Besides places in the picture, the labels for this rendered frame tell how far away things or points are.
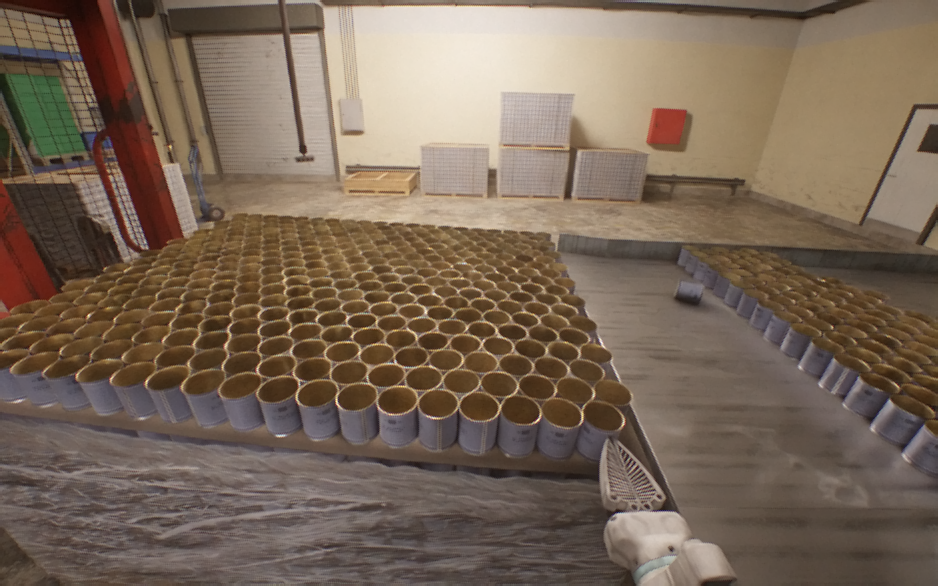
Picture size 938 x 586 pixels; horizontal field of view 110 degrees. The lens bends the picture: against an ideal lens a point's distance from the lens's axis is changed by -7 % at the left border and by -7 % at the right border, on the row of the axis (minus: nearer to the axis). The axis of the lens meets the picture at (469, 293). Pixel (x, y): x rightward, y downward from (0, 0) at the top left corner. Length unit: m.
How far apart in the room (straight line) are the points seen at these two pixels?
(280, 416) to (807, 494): 0.91
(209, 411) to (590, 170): 7.89
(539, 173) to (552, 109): 1.23
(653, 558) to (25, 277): 1.53
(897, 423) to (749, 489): 0.38
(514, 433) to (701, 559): 0.29
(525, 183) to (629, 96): 3.43
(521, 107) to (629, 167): 2.53
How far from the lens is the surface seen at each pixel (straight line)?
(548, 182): 8.09
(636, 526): 0.55
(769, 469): 0.89
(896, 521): 0.95
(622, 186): 8.45
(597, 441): 0.66
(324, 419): 0.68
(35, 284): 1.51
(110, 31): 1.79
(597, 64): 9.87
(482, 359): 0.75
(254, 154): 11.32
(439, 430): 0.63
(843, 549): 0.85
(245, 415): 0.74
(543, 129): 7.94
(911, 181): 8.92
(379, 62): 9.92
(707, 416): 0.94
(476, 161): 7.88
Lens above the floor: 1.63
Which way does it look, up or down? 27 degrees down
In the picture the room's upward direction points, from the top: 1 degrees clockwise
